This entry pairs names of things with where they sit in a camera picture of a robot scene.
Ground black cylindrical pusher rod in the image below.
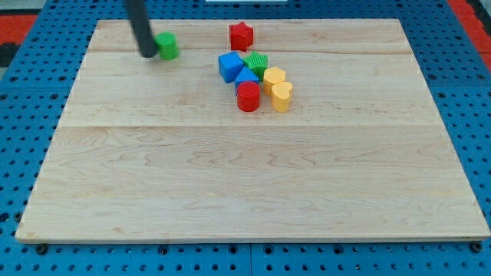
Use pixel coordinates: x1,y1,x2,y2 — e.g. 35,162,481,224
125,0,157,58

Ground green cylinder block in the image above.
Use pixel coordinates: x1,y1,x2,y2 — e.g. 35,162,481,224
155,31,179,61

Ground red star block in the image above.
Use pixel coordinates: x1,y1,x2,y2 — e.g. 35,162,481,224
229,21,254,52

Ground green star block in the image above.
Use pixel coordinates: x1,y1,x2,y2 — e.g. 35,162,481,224
243,51,269,81

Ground blue cube block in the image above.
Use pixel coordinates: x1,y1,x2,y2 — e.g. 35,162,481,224
218,51,244,84

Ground blue triangle block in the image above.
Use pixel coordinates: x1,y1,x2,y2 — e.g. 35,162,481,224
234,67,259,90

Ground red cylinder block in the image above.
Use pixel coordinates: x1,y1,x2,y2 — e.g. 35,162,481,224
236,81,261,112

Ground wooden board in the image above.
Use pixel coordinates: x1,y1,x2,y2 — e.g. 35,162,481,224
16,19,490,244

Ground yellow hexagon block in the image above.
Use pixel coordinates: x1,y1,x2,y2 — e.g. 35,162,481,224
262,67,286,96

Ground yellow heart block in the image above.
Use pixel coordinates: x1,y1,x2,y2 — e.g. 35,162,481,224
271,81,293,113

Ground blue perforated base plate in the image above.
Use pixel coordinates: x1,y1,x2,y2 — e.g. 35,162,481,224
1,0,490,275

